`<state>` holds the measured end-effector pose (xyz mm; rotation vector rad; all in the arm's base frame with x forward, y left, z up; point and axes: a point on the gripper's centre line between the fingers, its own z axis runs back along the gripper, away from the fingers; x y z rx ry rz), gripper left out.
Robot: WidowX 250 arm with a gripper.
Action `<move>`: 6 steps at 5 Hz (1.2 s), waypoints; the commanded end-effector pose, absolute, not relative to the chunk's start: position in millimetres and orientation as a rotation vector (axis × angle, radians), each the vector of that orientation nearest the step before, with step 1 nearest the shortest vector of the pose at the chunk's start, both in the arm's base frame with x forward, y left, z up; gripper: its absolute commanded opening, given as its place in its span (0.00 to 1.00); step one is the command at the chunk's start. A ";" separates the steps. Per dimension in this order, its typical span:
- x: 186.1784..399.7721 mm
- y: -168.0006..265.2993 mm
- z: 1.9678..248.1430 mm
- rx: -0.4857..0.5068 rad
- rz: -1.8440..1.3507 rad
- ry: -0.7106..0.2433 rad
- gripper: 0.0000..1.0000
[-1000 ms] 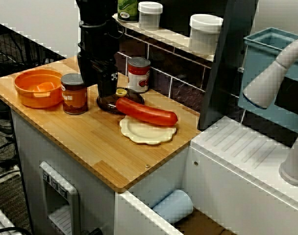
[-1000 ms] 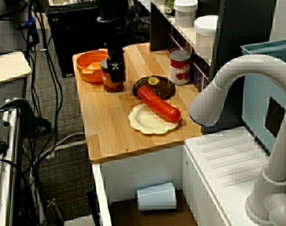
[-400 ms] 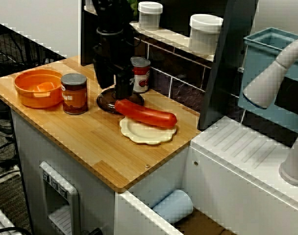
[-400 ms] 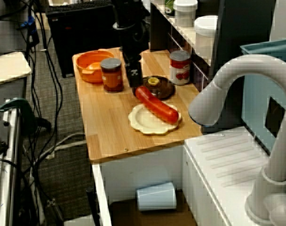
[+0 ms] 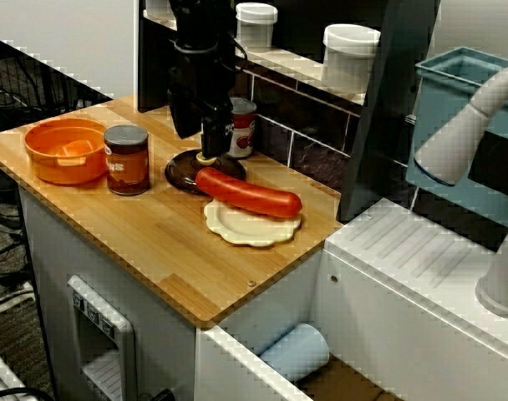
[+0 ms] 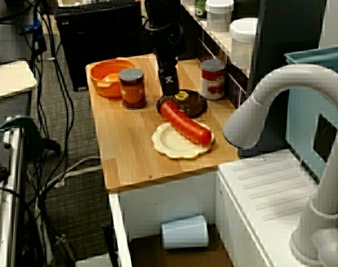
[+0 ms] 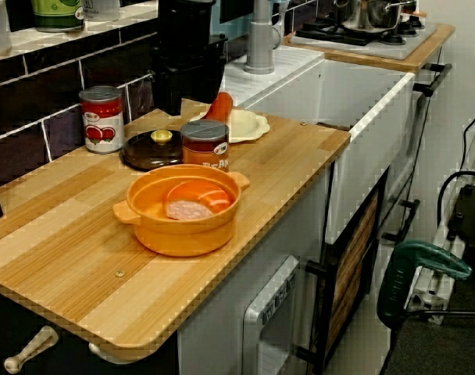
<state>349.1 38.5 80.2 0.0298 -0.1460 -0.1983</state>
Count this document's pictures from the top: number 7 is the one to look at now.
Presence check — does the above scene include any black framed wooden door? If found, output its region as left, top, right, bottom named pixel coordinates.
left=294, top=166, right=391, bottom=375

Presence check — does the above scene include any cream cabinet handle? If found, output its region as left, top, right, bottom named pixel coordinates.
left=87, top=340, right=148, bottom=365

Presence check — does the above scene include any cream cabinet peg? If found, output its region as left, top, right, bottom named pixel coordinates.
left=2, top=325, right=60, bottom=375

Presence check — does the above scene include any red toy sausage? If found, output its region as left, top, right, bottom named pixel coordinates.
left=204, top=91, right=234, bottom=121

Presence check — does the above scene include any red tomato can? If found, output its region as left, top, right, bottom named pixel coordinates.
left=78, top=84, right=126, bottom=155

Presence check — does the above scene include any orange toy pot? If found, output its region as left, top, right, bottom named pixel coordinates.
left=112, top=163, right=251, bottom=258

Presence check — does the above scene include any white kitchen cabinet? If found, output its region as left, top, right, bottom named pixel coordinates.
left=177, top=162, right=334, bottom=375

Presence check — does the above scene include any black box device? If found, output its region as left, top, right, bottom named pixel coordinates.
left=446, top=182, right=475, bottom=259

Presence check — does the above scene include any black burner grate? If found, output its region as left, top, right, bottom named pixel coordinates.
left=295, top=16, right=381, bottom=47

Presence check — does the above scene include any pink toy ham slice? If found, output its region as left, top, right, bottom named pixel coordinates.
left=165, top=198, right=216, bottom=222

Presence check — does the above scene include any cream scalloped plate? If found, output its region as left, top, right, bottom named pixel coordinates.
left=189, top=108, right=271, bottom=145

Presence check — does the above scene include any dark lower cabinet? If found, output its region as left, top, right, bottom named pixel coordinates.
left=0, top=287, right=180, bottom=375

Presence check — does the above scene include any grey toy stove hob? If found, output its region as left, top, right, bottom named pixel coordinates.
left=288, top=15, right=438, bottom=61

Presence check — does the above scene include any grey toy appliance panel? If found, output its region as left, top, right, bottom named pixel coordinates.
left=242, top=255, right=302, bottom=375

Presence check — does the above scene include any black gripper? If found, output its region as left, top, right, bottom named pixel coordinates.
left=149, top=34, right=229, bottom=117

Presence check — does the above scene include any orange toy food slice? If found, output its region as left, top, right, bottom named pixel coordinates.
left=162, top=179, right=234, bottom=215

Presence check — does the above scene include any white toy sink unit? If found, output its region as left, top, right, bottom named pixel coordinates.
left=217, top=43, right=417, bottom=246

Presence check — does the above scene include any green labelled can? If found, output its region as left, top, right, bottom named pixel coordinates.
left=29, top=0, right=86, bottom=34

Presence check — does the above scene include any steel cooking pot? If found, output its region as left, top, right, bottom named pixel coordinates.
left=333, top=0, right=418, bottom=34

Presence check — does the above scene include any thin black cable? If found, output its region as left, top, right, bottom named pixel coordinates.
left=389, top=309, right=475, bottom=375

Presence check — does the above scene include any green clamp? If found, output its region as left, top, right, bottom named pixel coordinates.
left=377, top=239, right=473, bottom=333

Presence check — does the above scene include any black oven handle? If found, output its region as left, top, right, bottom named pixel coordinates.
left=380, top=198, right=422, bottom=242
left=412, top=61, right=454, bottom=98

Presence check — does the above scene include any orange sauce jar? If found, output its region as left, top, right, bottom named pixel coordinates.
left=180, top=119, right=230, bottom=173

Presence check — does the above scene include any brown lid yellow knob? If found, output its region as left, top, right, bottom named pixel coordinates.
left=119, top=129, right=184, bottom=172

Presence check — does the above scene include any grey toy faucet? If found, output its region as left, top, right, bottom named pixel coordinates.
left=243, top=0, right=282, bottom=76

